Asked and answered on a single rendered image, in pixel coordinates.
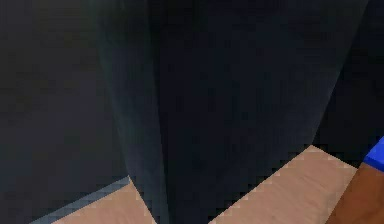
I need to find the brown wooden table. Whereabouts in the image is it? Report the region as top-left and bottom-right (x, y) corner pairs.
(323, 161), (384, 224)

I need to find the blue box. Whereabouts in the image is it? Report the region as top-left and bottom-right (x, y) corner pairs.
(362, 135), (384, 173)

